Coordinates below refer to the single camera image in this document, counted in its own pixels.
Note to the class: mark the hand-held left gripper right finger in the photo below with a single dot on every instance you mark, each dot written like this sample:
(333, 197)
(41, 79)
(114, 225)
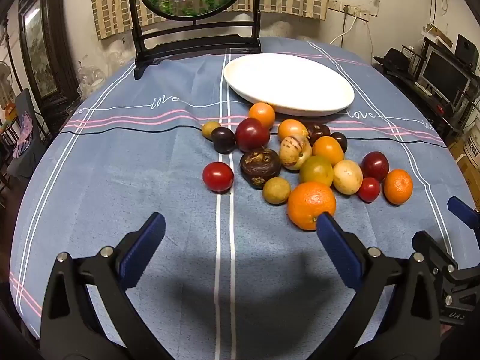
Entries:
(339, 247)

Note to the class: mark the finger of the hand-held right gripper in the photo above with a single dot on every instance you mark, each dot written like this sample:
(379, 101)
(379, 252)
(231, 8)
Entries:
(463, 210)
(431, 249)

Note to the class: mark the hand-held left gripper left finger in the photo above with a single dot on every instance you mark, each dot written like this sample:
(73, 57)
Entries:
(144, 243)

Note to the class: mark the large navel orange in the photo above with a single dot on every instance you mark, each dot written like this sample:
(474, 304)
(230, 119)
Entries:
(309, 202)

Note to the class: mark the small red tomato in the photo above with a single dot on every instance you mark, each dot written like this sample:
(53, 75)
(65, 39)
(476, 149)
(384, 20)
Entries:
(368, 189)

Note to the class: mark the wrinkled orange tangerine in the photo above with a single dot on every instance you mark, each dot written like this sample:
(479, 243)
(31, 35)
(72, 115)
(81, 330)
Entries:
(398, 186)

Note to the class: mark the pale yellow round fruit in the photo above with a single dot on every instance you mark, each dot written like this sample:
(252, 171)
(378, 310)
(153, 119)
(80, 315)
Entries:
(347, 176)

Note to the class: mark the green-orange tangerine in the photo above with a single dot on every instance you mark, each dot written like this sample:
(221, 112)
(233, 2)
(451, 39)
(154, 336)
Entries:
(317, 170)

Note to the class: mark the tan longan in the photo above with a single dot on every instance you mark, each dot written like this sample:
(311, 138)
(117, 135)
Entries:
(276, 190)

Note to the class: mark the oval orange fruit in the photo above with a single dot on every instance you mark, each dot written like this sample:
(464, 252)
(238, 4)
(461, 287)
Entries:
(329, 150)

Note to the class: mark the large dark brown water chestnut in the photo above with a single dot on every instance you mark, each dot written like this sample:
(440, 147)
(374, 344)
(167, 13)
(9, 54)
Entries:
(260, 167)

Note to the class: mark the large dark red plum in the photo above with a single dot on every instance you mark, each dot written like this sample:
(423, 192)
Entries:
(252, 134)

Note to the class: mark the white oval plate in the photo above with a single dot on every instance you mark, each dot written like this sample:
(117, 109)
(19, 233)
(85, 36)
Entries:
(288, 82)

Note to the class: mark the cardboard boxes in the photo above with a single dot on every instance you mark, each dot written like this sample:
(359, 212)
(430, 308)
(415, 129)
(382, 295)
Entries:
(467, 165)

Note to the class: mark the blue striped tablecloth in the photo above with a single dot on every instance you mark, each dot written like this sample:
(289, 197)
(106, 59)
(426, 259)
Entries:
(150, 180)

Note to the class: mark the white bucket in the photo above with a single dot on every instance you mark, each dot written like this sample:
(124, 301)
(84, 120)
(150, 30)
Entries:
(474, 138)

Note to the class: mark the small dark purple plum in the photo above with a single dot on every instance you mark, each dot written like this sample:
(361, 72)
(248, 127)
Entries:
(340, 140)

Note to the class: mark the black media desk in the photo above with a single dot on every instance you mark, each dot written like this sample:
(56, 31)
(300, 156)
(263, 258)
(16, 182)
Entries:
(423, 99)

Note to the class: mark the small dark brown water chestnut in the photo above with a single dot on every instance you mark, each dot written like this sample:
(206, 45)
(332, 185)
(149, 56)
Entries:
(318, 131)

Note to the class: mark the smooth orange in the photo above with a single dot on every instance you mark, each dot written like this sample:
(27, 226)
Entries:
(261, 115)
(291, 127)

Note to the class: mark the small yellow-green fruit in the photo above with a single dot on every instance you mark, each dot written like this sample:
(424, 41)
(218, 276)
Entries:
(210, 129)

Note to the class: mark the computer monitor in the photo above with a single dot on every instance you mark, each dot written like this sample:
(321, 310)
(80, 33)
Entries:
(444, 73)

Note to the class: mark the black speaker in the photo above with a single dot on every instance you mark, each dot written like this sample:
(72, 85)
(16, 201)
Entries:
(466, 49)

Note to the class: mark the chair with purple cloth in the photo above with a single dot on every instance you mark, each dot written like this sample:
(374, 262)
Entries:
(24, 135)

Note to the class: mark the black hat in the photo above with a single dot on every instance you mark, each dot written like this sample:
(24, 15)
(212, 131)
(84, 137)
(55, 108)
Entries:
(393, 59)

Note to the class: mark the clear plastic bags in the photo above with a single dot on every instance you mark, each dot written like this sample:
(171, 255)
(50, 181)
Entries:
(92, 75)

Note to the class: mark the small cardboard box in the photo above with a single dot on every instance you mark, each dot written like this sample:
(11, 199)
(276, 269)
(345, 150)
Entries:
(437, 33)

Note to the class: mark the round fish screen on stand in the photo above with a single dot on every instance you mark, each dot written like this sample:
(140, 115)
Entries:
(195, 41)

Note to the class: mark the dark framed painting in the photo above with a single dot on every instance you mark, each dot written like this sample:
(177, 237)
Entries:
(39, 48)

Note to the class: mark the white wall power strip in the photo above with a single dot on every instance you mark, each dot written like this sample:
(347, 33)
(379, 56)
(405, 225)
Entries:
(348, 10)

